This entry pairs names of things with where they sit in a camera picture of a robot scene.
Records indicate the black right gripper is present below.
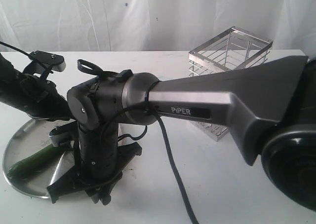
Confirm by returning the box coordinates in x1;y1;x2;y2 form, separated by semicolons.
46;127;142;205

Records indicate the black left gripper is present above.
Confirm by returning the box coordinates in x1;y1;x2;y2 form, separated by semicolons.
14;78;72;121

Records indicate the green cucumber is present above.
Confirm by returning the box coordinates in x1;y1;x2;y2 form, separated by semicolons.
7;144;62;180

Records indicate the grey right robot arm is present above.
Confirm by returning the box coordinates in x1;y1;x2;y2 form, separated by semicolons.
47;56;316;210

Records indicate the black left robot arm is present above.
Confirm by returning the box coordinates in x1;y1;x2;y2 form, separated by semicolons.
0;51;73;121

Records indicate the round steel plate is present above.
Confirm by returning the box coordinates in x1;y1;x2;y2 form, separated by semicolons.
1;117;124;200

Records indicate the white backdrop curtain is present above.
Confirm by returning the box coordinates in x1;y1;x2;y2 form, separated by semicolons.
0;0;316;57

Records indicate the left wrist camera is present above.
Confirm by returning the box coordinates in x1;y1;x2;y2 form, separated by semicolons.
23;51;66;75

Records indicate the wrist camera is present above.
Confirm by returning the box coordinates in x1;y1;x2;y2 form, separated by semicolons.
49;123;74;148
23;51;66;75

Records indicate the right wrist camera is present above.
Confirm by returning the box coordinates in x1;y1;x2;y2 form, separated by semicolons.
49;123;74;148

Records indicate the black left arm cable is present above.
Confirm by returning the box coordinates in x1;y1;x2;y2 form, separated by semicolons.
0;40;33;59

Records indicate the wire metal basket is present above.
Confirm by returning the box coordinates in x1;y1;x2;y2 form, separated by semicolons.
187;26;273;143

